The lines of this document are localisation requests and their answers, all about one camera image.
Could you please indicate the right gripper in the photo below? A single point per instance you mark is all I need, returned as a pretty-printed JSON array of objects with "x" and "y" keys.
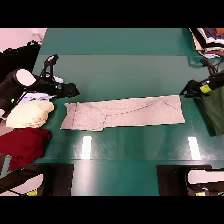
[{"x": 193, "y": 88}]

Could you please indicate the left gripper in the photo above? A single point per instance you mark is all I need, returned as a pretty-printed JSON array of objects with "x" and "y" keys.
[{"x": 67, "y": 90}]

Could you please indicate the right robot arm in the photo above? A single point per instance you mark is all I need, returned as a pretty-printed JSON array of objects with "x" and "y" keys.
[{"x": 217, "y": 80}]

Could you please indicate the dark green garment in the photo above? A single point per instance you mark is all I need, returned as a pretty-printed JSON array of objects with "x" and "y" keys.
[{"x": 214, "y": 111}]

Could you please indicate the pale blue garment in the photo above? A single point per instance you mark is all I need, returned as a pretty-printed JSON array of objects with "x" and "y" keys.
[{"x": 36, "y": 97}]

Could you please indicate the cream garment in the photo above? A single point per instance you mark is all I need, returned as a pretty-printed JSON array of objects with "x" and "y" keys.
[{"x": 29, "y": 114}]

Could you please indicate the heap of clothes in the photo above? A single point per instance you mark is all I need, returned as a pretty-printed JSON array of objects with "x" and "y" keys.
[{"x": 210, "y": 41}]

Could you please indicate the grey shirt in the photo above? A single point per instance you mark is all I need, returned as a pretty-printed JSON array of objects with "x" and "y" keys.
[{"x": 123, "y": 112}]

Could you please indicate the red garment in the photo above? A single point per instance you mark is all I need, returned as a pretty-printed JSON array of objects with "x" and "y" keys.
[{"x": 23, "y": 144}]

